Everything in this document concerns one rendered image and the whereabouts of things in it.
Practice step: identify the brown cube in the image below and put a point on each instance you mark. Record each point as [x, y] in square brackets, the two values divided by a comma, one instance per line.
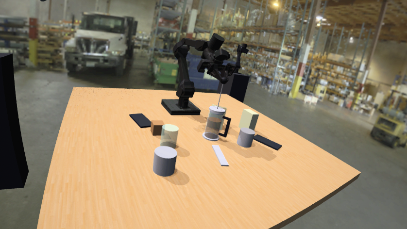
[156, 127]

